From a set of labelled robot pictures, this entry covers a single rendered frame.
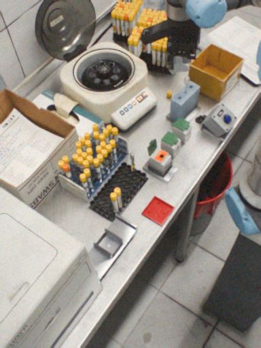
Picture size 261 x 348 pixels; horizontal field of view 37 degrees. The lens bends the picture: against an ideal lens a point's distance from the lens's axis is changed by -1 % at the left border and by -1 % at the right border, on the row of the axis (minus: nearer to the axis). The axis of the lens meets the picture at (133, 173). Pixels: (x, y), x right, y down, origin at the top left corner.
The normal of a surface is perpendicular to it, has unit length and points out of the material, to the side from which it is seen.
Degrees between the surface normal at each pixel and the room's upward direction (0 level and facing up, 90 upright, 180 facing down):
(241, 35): 1
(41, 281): 0
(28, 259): 0
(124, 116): 25
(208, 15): 89
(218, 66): 90
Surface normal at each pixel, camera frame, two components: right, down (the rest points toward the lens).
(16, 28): 0.82, 0.47
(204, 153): -0.04, -0.54
